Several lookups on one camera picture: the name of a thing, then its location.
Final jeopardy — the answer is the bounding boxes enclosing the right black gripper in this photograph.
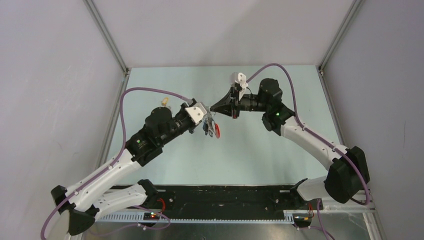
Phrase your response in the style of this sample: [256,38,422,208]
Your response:
[210,86,269,120]

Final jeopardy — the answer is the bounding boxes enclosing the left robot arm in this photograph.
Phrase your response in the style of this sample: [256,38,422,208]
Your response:
[51,101,209,236]

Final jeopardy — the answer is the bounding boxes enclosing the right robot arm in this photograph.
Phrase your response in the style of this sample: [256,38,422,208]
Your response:
[210,78,370,209]

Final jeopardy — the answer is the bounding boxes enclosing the key with yellow tag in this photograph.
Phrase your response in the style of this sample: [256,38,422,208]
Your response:
[161,97,169,107]

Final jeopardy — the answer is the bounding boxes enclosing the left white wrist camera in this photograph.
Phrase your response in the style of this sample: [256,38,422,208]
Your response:
[184,102,208,126]

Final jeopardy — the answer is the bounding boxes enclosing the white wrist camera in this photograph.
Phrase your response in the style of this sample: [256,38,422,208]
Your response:
[184,102,208,126]
[230,72,248,100]

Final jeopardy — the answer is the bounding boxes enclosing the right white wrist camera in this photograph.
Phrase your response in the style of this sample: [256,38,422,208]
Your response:
[230,72,248,100]

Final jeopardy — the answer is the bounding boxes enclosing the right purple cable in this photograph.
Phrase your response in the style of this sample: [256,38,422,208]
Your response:
[246,63,371,206]

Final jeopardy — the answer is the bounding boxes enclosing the purple cable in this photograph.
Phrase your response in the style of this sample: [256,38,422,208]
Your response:
[40,87,195,240]
[246,63,371,206]

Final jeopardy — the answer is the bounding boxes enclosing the grey slotted cable duct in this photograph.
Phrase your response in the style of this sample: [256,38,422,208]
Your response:
[97,211,294,224]

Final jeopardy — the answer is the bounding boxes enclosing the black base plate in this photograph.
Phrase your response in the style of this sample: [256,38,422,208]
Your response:
[141,185,309,220]

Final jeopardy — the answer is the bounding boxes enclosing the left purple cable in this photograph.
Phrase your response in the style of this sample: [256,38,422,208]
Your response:
[40,87,195,240]

